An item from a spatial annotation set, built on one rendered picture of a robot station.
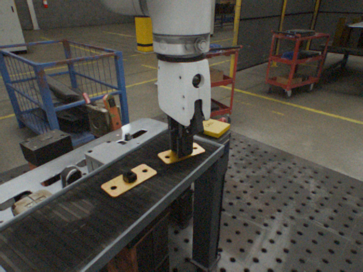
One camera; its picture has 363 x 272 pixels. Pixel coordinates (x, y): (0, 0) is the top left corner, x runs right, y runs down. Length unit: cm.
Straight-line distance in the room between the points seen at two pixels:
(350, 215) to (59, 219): 102
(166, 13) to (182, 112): 14
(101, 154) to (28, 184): 24
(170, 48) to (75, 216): 26
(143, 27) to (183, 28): 737
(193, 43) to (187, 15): 4
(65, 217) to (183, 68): 26
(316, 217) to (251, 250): 30
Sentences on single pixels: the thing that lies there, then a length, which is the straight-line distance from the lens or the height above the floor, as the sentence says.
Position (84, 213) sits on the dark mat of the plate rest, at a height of 116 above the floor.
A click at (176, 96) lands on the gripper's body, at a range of 40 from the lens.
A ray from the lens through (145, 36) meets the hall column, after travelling 776.
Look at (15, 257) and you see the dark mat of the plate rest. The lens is 37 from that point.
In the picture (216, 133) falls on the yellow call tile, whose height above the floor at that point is 116.
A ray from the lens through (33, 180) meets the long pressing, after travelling 78.
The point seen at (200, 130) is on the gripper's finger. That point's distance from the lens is 40.
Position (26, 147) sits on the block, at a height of 103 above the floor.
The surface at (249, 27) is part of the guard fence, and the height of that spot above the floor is 91.
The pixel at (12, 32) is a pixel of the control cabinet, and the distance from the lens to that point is 865.
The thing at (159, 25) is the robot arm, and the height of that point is 138.
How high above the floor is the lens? 142
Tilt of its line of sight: 29 degrees down
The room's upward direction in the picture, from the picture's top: straight up
